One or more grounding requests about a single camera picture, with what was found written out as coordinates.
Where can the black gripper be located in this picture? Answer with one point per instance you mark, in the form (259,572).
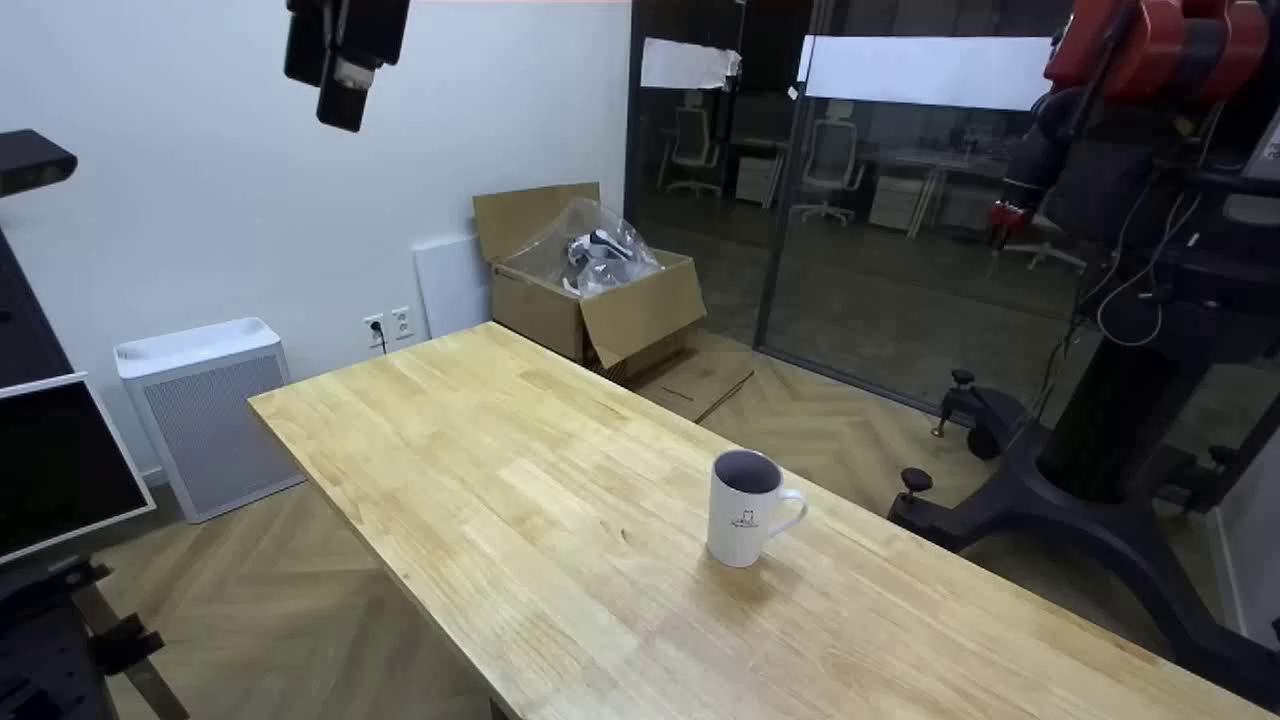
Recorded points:
(338,44)

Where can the white mug dark interior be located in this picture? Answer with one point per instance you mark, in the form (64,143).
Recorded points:
(750,507)

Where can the plastic wrapped item in box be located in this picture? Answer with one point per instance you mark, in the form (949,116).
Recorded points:
(586,251)

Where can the open cardboard box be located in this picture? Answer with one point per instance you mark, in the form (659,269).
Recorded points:
(623,331)

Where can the white air purifier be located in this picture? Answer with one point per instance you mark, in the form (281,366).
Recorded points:
(194,396)

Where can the white office chair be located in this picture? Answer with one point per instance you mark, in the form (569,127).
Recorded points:
(832,166)

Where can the black monitor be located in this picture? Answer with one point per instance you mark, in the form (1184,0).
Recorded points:
(60,466)

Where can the red and black robot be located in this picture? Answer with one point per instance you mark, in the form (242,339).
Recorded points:
(1158,148)

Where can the white wall panel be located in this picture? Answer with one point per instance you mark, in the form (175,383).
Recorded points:
(451,283)

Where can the wall power outlet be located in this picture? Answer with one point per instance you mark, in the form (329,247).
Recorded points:
(390,331)

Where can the black camera on stand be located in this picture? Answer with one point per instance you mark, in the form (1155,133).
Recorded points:
(29,160)

